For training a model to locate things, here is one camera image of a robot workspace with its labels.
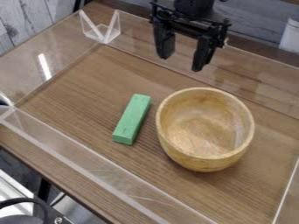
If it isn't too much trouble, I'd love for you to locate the clear acrylic tray wall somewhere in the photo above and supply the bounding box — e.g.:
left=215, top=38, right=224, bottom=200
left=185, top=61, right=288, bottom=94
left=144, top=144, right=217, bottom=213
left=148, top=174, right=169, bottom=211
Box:
left=0, top=3, right=299, bottom=224

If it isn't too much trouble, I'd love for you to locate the black metal table leg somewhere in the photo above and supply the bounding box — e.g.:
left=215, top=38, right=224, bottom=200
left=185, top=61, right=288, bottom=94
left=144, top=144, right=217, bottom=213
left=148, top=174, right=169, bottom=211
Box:
left=37, top=178, right=52, bottom=202

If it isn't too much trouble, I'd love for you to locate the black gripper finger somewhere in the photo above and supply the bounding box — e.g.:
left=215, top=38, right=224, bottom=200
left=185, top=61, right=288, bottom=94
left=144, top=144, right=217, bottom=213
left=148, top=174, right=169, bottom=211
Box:
left=191, top=36, right=215, bottom=72
left=153, top=19, right=175, bottom=60

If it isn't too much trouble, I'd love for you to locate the black cable loop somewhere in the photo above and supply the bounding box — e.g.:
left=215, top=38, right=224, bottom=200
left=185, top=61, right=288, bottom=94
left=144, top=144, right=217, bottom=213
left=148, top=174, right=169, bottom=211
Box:
left=0, top=197, right=52, bottom=224

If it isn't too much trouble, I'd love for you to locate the brown wooden bowl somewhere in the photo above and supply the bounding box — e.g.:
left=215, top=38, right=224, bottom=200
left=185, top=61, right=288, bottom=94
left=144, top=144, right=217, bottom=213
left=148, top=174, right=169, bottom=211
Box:
left=155, top=87, right=255, bottom=172

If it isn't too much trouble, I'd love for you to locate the green rectangular block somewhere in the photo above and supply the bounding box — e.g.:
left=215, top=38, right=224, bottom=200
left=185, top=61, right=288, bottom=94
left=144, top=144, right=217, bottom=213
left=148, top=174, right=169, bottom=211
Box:
left=112, top=94, right=152, bottom=145

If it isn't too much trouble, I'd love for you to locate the white cylinder container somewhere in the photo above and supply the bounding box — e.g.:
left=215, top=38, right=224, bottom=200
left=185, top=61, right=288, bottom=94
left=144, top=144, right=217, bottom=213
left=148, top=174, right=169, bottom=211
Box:
left=279, top=15, right=299, bottom=54

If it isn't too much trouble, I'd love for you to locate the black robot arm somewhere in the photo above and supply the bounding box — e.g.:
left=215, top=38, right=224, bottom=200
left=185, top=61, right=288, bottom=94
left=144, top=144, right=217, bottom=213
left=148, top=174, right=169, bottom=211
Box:
left=149, top=0, right=231, bottom=72

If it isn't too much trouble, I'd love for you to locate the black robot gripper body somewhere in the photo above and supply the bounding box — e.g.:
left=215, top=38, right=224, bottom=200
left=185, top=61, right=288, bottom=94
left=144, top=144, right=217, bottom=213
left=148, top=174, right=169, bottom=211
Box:
left=149, top=1, right=231, bottom=48

